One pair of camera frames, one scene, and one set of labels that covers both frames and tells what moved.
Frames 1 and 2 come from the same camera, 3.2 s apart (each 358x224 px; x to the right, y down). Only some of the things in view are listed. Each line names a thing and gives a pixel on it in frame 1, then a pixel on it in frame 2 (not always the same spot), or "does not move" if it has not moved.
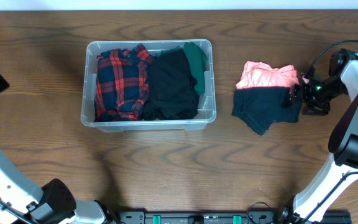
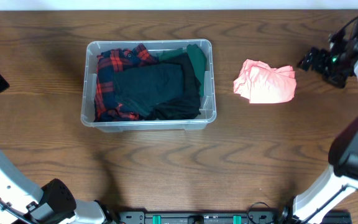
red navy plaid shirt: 121,83 does not move
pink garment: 257,74 does not move
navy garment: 260,107 to 140,87
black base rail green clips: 133,216 does not move
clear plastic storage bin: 148,85 does not move
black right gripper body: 316,98 to 334,69
